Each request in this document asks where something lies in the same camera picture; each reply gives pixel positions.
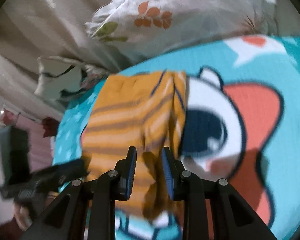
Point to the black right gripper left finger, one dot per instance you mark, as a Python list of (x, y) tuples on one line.
[(114, 185)]

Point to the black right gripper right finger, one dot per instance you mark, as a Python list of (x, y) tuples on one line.
[(183, 185)]

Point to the mustard striped knit sweater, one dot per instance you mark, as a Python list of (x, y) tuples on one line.
[(148, 112)]

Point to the person's left hand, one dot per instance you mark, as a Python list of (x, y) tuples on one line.
[(22, 213)]

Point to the pink wardrobe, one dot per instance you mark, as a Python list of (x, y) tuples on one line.
[(40, 152)]

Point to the dark red cloth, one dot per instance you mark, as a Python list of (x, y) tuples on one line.
[(50, 127)]

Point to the bird print white pillow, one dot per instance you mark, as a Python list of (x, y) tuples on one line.
[(64, 79)]

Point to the beige bed sheet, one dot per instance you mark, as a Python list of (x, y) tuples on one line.
[(33, 28)]

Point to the leaf print white pillow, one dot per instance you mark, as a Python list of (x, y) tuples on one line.
[(141, 29)]

